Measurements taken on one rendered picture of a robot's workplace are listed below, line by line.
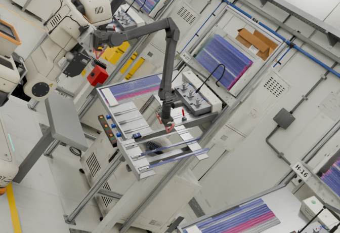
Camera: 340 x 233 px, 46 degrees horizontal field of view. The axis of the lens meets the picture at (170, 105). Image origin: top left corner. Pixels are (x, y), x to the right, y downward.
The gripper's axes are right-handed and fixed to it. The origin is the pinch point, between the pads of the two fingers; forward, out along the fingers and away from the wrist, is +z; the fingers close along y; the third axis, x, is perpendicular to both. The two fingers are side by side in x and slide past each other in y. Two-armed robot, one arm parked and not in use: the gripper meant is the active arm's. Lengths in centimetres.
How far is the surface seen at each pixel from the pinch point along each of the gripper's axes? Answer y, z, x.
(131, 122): 30.1, 15.6, 10.4
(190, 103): 23.4, 5.5, -33.4
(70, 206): 25, 75, 61
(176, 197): 9, 88, -22
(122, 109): 48, 16, 11
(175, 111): 27.8, 13.1, -23.3
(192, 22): 155, 11, -110
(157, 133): 11.5, 14.6, -1.1
